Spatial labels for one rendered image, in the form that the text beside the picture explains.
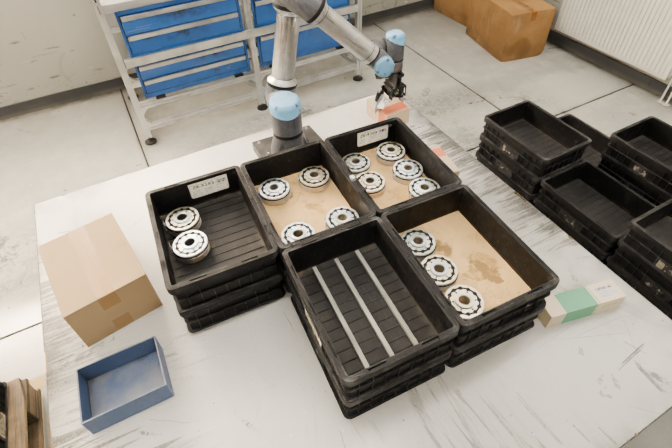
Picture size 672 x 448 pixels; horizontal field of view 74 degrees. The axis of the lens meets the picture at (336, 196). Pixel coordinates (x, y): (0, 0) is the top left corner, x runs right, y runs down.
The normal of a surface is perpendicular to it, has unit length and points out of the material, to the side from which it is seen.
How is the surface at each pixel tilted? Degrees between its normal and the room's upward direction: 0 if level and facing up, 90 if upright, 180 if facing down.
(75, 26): 90
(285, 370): 0
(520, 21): 89
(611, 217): 0
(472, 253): 0
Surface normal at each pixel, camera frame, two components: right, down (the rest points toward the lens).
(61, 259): -0.03, -0.71
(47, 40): 0.47, 0.61
